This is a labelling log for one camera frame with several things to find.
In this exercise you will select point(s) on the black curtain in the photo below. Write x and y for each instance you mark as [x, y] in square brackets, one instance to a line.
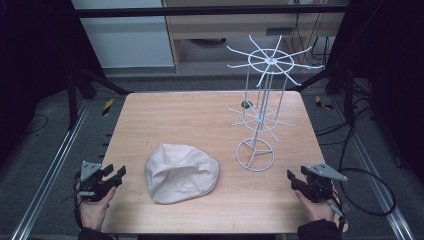
[33, 66]
[396, 83]

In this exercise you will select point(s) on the white cloth hat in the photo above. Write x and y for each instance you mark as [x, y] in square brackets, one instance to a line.
[181, 173]

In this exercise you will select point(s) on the white cabinet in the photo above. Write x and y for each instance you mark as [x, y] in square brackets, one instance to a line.
[130, 40]

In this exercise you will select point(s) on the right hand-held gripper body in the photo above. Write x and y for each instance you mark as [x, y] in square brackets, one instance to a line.
[318, 186]

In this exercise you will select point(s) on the black horizontal bar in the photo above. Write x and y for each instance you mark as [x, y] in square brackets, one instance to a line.
[200, 11]

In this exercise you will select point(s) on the yellow black striped tape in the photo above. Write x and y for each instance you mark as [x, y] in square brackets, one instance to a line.
[107, 107]
[322, 103]

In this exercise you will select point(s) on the wooden shelf unit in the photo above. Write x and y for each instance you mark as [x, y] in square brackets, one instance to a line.
[213, 25]

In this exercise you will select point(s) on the person's right hand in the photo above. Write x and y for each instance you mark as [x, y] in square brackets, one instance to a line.
[318, 211]

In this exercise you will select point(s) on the black round table grommet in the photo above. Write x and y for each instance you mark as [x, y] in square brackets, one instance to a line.
[246, 104]

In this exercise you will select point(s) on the black metal stand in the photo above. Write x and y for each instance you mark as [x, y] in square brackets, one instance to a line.
[343, 86]
[80, 86]

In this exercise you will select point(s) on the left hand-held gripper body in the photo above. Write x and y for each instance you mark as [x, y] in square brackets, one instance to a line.
[91, 185]

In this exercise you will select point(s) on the aluminium rail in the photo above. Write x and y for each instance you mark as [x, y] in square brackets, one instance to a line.
[50, 170]
[376, 173]

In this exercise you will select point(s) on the person's left hand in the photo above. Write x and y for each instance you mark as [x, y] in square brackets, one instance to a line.
[93, 213]

